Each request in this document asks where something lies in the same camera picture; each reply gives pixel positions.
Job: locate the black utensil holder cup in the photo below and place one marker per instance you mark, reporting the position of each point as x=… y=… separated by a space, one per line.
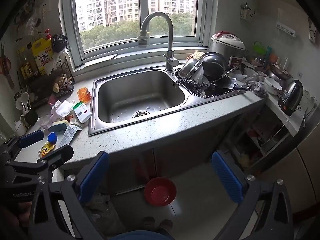
x=31 y=117

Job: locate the black wire rack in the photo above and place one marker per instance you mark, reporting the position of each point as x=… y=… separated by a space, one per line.
x=40 y=87

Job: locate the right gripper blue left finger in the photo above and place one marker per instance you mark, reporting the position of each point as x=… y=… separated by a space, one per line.
x=78 y=189

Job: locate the white paper towel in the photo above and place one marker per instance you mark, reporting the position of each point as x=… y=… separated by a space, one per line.
x=61 y=109

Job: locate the steel mixing bowl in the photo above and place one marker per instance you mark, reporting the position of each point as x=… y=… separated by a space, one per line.
x=191 y=70

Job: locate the white green medicine box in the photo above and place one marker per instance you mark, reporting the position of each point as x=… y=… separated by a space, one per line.
x=82 y=112

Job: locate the black scouring cloth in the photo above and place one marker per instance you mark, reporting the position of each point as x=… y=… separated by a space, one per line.
x=193 y=86

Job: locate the stainless steel kitchen sink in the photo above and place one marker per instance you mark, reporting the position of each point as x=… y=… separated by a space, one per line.
x=120 y=100

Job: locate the blue bottle cap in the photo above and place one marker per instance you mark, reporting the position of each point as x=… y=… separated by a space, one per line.
x=52 y=138

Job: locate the clear pink plastic bottle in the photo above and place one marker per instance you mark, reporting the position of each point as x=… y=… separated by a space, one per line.
x=47 y=121

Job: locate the ginger root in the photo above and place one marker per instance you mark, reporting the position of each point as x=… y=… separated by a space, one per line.
x=62 y=82

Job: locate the orange plastic cup wrapper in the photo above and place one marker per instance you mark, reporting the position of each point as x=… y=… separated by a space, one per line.
x=84 y=95

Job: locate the white ceramic bowl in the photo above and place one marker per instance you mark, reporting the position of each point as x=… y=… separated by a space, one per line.
x=272 y=86

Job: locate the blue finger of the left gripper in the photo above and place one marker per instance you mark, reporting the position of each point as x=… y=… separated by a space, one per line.
x=30 y=139
x=58 y=157

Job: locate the orange handled scissors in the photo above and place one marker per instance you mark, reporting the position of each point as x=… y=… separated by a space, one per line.
x=6 y=67

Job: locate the white plastic spoon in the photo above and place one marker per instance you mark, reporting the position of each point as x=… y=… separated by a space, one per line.
x=73 y=121

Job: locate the kitchen cleaver knife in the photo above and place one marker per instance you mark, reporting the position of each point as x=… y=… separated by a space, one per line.
x=230 y=83

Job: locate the red trash bin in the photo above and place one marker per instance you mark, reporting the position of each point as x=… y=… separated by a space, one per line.
x=160 y=191

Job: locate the black plastic bag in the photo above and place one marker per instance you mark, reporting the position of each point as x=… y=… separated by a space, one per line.
x=59 y=42

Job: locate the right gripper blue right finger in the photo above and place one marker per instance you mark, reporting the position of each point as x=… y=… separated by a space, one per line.
x=245 y=193

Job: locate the yellow yeast packet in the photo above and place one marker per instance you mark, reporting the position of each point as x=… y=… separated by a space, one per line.
x=46 y=148

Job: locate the white rice cooker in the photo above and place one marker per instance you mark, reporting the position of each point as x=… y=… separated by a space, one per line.
x=228 y=45

